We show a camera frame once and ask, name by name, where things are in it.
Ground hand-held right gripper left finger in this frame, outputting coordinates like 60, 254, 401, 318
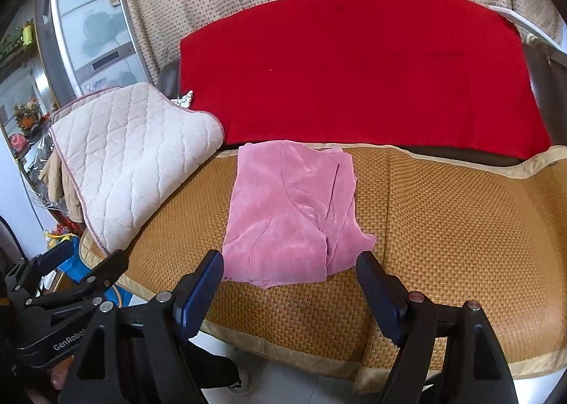
57, 249, 224, 404

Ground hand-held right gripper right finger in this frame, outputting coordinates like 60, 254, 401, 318
357, 250, 519, 404

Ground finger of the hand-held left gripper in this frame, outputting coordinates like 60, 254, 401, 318
4, 240, 75, 294
27, 249, 130, 312

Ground pink zip jacket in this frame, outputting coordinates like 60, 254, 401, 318
221, 140, 377, 290

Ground person's left hand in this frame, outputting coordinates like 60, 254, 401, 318
50, 360, 74, 391

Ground beige garment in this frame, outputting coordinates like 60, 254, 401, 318
39, 152, 83, 223

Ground woven rattan mat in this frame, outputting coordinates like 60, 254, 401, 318
80, 143, 567, 396

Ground clear plastic wrap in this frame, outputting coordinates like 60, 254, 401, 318
18, 130, 58, 210

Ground white quilted pad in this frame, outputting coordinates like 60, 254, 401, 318
48, 82, 226, 256

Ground orange artificial flowers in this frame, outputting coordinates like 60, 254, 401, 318
13, 98, 49, 135

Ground black white patterned cloth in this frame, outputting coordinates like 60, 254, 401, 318
172, 90, 196, 110

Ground green plants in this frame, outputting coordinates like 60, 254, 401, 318
0, 28, 25, 60

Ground red blanket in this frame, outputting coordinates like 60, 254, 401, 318
179, 0, 552, 161

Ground silver refrigerator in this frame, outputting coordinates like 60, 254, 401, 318
33, 0, 153, 108

